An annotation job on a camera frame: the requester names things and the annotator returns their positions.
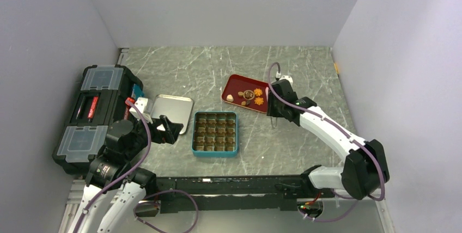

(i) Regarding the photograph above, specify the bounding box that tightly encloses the red lacquer tray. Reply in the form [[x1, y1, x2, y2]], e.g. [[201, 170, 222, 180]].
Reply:
[[221, 74, 269, 114]]

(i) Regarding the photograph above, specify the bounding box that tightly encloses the black plastic toolbox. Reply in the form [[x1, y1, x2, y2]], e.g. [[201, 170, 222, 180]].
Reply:
[[52, 65, 143, 176]]

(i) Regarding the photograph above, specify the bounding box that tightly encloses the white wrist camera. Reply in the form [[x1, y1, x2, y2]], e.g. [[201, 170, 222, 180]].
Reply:
[[276, 75, 293, 85], [125, 97, 151, 120]]

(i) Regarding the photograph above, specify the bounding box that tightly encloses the blue cookie tin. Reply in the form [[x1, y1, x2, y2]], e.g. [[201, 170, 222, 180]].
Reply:
[[191, 111, 239, 158]]

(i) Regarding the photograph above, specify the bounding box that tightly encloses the orange flower cookie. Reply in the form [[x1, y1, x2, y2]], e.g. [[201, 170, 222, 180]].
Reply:
[[254, 97, 264, 106], [253, 88, 263, 97]]

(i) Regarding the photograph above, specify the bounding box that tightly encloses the pink heart cookie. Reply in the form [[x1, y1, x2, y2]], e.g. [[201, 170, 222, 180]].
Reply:
[[226, 94, 234, 102]]

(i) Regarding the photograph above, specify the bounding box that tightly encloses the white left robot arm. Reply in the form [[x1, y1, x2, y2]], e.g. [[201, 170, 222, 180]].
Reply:
[[68, 115, 184, 232]]

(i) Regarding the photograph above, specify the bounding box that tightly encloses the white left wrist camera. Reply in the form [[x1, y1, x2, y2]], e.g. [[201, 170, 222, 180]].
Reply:
[[125, 97, 151, 120]]

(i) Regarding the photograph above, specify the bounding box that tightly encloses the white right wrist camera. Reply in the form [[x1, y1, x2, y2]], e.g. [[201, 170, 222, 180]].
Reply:
[[276, 75, 293, 85]]

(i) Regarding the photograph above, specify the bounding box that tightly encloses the silver tin lid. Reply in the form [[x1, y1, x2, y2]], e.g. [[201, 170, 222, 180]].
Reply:
[[151, 94, 194, 135]]

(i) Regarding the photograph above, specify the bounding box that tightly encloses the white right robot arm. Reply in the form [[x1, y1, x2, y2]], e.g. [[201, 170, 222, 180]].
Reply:
[[267, 79, 390, 201]]

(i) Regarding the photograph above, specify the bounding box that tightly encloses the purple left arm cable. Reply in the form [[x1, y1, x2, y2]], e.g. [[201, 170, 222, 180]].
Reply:
[[70, 99, 199, 233]]

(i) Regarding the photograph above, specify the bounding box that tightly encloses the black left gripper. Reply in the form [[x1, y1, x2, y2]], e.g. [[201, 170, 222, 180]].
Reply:
[[125, 113, 183, 161]]

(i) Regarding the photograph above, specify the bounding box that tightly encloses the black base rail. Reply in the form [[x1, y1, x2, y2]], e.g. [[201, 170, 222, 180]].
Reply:
[[156, 175, 321, 213]]

